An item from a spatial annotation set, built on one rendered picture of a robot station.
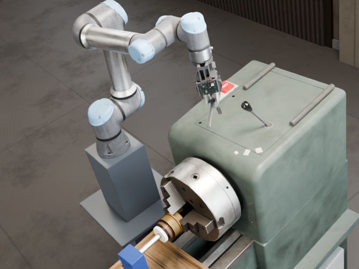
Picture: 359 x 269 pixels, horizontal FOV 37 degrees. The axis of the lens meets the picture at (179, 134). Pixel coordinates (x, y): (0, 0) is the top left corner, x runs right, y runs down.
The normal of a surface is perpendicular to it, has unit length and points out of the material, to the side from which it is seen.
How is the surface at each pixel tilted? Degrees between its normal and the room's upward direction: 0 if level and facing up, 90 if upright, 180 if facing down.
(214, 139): 0
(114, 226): 0
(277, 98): 0
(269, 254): 90
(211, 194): 43
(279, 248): 90
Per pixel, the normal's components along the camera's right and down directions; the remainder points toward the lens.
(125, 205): 0.61, 0.41
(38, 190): -0.19, -0.76
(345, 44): -0.76, 0.51
